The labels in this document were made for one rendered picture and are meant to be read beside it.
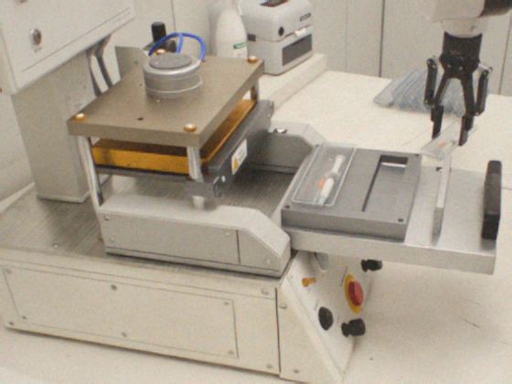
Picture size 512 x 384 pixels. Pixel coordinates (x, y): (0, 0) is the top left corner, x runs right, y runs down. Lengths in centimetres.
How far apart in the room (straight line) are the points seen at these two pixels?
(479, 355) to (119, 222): 55
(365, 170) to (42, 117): 47
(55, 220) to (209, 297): 28
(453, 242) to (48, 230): 57
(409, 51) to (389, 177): 249
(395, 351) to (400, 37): 256
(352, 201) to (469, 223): 16
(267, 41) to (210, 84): 91
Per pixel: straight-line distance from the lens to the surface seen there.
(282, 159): 109
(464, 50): 141
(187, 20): 199
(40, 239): 102
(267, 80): 188
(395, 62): 349
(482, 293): 116
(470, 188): 100
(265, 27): 187
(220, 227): 85
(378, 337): 105
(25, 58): 90
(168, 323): 98
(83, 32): 101
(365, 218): 86
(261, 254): 85
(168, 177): 91
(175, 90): 93
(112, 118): 89
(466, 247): 87
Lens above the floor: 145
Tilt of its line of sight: 34 degrees down
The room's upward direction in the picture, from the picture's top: 2 degrees counter-clockwise
